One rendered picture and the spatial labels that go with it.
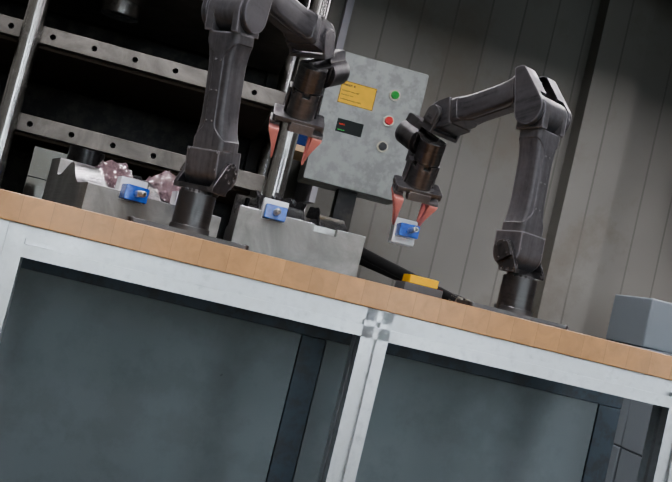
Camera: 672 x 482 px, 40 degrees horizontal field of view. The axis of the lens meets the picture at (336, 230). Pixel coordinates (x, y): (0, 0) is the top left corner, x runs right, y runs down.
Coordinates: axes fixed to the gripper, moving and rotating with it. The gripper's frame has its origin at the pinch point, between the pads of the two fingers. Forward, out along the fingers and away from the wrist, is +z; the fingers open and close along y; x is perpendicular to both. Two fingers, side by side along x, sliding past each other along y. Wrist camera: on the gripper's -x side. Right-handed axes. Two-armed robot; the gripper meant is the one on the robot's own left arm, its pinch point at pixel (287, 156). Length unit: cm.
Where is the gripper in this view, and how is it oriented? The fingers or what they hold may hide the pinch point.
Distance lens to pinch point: 183.7
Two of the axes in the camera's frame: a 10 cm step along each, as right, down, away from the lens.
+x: 0.2, 4.6, -8.9
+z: -2.9, 8.5, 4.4
